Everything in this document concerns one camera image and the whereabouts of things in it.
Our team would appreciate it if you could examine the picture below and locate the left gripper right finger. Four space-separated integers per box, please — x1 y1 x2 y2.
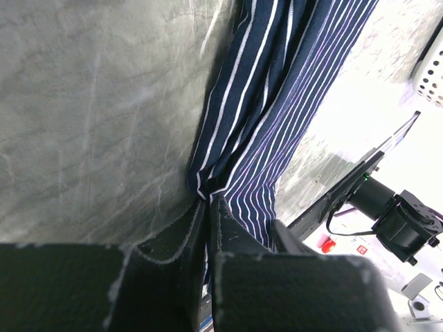
210 197 401 331

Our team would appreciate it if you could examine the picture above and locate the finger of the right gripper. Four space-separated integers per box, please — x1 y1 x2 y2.
273 219 311 255

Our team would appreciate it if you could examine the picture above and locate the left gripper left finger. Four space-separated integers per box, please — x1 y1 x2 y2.
1 201 206 331

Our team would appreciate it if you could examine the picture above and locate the navy striped underwear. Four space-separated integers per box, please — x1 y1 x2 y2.
186 0 380 295

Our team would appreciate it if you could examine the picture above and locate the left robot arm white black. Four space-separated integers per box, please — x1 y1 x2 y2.
1 152 442 331

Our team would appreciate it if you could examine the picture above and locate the red emergency stop button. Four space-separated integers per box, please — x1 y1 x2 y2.
321 239 336 254

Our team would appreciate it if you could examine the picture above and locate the grey webcam on stand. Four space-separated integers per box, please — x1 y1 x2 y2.
401 273 432 320

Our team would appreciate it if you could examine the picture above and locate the white perforated laundry basket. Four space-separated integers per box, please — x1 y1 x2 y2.
411 26 442 109

